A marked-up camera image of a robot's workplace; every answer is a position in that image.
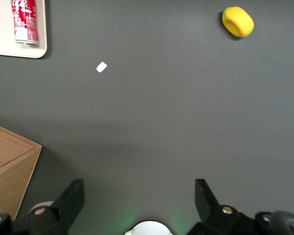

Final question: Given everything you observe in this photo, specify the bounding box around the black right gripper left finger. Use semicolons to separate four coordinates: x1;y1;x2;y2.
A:
36;179;85;235

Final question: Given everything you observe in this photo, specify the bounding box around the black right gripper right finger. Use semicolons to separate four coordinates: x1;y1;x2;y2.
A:
186;179;245;235

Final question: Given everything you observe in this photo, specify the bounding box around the beige rectangular tray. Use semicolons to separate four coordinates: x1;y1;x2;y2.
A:
0;0;48;59

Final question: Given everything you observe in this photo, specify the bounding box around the wooden drawer cabinet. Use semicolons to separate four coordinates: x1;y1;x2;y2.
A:
0;121;43;221

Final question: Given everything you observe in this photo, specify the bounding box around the small white paper scrap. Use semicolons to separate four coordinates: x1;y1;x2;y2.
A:
96;61;108;73

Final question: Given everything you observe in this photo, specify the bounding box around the yellow lemon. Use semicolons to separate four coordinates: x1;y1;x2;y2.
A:
221;6;255;38

